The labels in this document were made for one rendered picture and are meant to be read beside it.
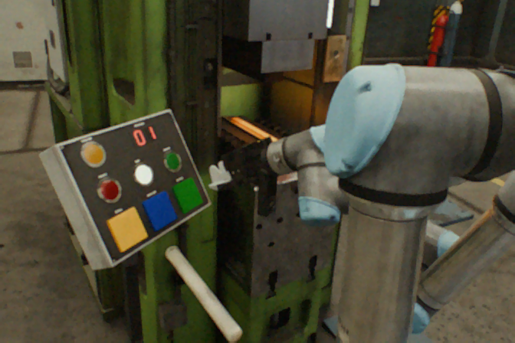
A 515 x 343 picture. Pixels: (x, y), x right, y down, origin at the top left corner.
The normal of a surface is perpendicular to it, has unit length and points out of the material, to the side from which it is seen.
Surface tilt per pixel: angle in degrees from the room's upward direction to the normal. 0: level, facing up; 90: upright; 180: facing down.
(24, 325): 0
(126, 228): 60
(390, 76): 20
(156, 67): 90
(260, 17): 90
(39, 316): 0
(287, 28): 90
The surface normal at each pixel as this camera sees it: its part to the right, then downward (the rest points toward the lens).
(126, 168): 0.76, -0.25
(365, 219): -0.75, 0.14
